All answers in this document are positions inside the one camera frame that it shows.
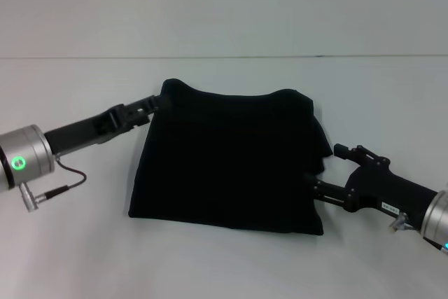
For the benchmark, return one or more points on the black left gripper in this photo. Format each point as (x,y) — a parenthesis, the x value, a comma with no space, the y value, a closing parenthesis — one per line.
(80,131)

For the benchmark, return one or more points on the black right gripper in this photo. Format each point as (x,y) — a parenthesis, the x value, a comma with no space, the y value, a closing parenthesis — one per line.
(385,190)

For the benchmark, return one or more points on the black shirt with FREE print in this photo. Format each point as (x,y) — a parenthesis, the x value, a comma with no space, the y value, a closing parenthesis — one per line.
(227,166)

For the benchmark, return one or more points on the silver plug on right wrist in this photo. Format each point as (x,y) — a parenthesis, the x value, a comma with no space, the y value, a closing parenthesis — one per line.
(398,222)

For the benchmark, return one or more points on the silver plug on wrist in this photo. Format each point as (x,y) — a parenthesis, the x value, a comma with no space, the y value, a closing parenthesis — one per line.
(26,197)
(398,222)

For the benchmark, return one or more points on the silver plug on left wrist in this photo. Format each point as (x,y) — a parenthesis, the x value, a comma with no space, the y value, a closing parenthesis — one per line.
(26,197)

